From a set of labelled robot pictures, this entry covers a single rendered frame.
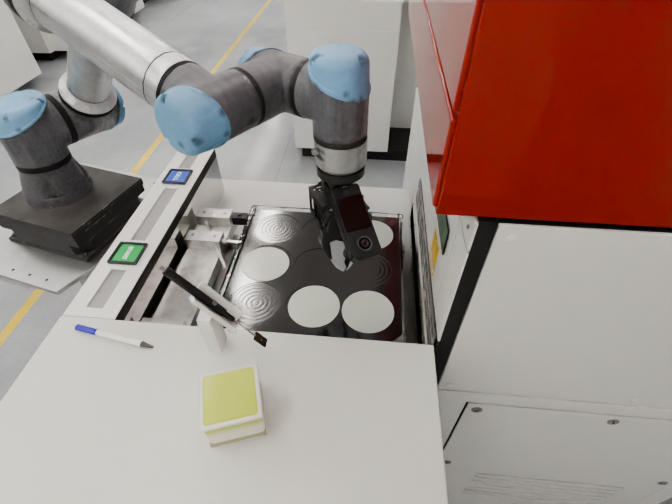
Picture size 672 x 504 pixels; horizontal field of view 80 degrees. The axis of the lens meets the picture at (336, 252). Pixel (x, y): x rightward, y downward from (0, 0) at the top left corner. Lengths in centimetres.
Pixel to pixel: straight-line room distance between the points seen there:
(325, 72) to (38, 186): 82
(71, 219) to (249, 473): 75
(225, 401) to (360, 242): 27
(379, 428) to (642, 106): 46
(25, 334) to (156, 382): 164
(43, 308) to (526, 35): 222
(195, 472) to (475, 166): 49
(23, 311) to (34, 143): 137
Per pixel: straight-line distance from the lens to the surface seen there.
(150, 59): 56
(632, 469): 123
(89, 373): 73
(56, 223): 112
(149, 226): 93
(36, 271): 117
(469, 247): 50
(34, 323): 230
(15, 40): 467
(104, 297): 82
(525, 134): 43
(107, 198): 115
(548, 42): 40
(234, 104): 51
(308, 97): 54
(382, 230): 93
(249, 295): 81
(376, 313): 77
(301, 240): 90
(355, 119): 53
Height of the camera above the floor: 152
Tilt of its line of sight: 45 degrees down
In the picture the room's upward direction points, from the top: straight up
